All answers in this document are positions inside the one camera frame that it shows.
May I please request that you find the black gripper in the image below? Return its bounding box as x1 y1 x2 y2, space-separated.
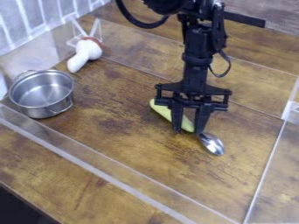
153 27 232 135

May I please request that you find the green handled metal spoon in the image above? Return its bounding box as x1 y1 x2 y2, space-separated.
149 99 225 156

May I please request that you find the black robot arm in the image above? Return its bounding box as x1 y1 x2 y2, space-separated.
144 0 231 134

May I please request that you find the white toy mushroom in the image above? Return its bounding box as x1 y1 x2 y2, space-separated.
67 37 103 73

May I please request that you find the black bar on table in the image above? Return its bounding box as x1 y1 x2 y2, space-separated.
224 11 267 28

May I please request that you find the clear acrylic stand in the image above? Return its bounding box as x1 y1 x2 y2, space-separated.
67 18 103 47

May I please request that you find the small steel pot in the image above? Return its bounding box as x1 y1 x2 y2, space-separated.
8 69 75 119

